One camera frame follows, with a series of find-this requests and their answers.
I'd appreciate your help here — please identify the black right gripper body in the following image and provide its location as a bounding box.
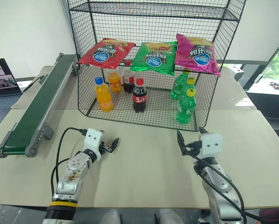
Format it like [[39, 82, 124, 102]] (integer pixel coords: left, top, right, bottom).
[[182, 140, 203, 157]]

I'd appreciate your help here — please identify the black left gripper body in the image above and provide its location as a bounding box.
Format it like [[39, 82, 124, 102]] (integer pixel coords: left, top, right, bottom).
[[98, 140, 114, 155]]

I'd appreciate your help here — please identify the green conveyor belt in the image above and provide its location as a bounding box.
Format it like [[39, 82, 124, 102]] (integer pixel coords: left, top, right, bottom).
[[0, 53, 81, 159]]

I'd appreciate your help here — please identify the green soda bottle yellow cap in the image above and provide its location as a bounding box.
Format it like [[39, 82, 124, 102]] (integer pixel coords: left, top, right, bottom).
[[170, 70, 191, 100], [175, 88, 198, 125], [179, 77, 196, 101]]

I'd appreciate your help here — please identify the orange soda bottle blue cap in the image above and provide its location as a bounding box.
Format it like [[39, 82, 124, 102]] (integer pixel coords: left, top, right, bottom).
[[94, 77, 115, 113]]

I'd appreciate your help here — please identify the cola bottle red cap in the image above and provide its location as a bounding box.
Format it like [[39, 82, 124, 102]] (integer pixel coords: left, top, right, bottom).
[[121, 60, 136, 94], [132, 78, 148, 114]]

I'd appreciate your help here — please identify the dark grey rounded shape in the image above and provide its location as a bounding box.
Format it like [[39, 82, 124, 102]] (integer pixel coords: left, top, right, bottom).
[[99, 209, 122, 224], [154, 208, 178, 224]]

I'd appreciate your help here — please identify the magenta chip bag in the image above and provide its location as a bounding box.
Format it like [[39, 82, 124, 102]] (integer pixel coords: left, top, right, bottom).
[[174, 33, 222, 77]]

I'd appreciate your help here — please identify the red chip bag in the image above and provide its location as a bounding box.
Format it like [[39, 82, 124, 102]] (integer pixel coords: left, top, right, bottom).
[[77, 38, 137, 70]]

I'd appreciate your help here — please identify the green chip bag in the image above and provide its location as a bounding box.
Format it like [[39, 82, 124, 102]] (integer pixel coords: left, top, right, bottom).
[[129, 41, 179, 77]]

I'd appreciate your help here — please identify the dark red rounded object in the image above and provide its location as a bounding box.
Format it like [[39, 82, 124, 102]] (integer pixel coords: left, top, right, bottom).
[[258, 208, 275, 224]]

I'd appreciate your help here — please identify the open dark laptop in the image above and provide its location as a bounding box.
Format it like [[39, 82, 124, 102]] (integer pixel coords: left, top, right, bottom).
[[0, 58, 23, 125]]

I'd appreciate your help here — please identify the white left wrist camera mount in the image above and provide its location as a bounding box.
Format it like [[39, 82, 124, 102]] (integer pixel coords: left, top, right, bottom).
[[84, 127, 105, 162]]

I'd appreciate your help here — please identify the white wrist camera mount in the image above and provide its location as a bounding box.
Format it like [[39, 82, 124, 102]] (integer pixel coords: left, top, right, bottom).
[[198, 133, 223, 160], [84, 127, 105, 162]]

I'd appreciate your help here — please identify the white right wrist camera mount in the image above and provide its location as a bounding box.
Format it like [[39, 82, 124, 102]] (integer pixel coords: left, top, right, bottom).
[[198, 133, 223, 160]]

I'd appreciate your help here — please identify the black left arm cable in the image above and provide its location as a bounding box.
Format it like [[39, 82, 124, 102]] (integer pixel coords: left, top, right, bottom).
[[50, 126, 87, 199]]

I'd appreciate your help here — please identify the black wire mesh rack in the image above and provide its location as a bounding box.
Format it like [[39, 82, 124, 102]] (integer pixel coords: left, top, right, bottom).
[[66, 0, 247, 132]]

